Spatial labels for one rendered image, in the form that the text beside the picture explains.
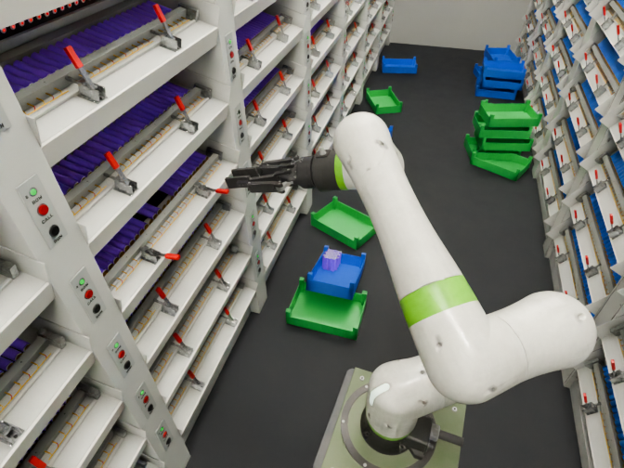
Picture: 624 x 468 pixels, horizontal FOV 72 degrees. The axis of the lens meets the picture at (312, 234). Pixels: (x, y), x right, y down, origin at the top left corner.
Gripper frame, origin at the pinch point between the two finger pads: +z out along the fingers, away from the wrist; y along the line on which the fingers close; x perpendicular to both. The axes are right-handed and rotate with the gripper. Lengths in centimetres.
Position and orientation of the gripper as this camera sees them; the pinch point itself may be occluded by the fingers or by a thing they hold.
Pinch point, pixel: (241, 177)
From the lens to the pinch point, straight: 109.5
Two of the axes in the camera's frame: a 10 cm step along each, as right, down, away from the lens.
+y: -2.9, 6.4, -7.1
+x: 2.6, 7.7, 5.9
